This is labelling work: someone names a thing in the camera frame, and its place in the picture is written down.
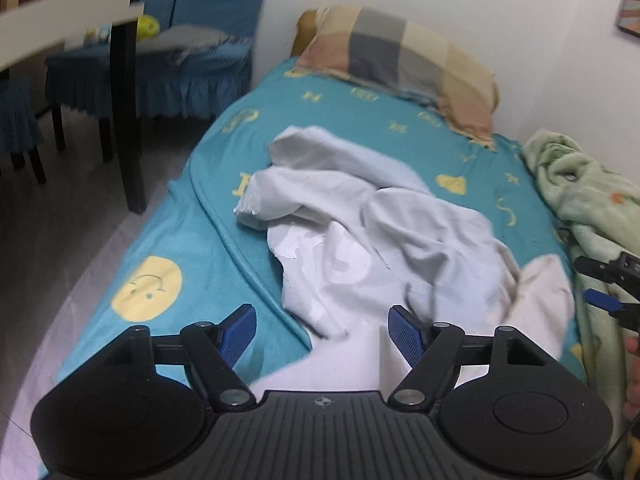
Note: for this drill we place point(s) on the blue chair under table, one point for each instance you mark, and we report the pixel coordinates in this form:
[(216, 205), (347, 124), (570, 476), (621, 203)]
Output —
[(20, 132)]

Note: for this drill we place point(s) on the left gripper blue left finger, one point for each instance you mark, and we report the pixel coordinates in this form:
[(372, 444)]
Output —
[(213, 350)]

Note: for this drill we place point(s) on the dark table with white top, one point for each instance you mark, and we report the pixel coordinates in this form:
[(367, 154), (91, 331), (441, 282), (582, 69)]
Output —
[(40, 25)]

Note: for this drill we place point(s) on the teal patterned bed sheet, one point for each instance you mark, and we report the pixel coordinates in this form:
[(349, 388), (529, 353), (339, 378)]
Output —
[(125, 408)]

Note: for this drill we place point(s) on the green fleece blanket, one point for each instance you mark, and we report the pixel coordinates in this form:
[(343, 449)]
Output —
[(599, 214)]

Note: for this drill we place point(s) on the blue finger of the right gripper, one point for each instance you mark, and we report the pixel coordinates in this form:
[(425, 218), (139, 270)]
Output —
[(605, 272), (626, 314)]

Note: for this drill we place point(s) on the grey cloth on chair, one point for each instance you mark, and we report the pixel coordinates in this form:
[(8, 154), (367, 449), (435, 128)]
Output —
[(183, 40)]

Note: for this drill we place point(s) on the framed wall poster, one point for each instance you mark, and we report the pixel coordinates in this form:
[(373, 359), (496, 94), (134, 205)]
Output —
[(629, 17)]

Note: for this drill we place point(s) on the blue covered chair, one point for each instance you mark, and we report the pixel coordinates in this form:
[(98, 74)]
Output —
[(201, 86)]

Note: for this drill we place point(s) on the white shirt garment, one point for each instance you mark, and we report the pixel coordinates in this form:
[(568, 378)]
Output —
[(357, 232)]

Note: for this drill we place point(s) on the right hand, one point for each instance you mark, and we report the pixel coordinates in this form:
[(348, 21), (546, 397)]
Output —
[(632, 403)]

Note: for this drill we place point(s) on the yellow green plush toy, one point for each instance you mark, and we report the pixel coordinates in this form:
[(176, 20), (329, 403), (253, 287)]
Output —
[(148, 27)]

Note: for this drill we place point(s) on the checkered pillow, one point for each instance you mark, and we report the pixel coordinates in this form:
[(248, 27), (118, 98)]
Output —
[(403, 58)]

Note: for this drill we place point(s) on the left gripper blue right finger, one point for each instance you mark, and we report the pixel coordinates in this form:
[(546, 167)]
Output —
[(431, 352)]

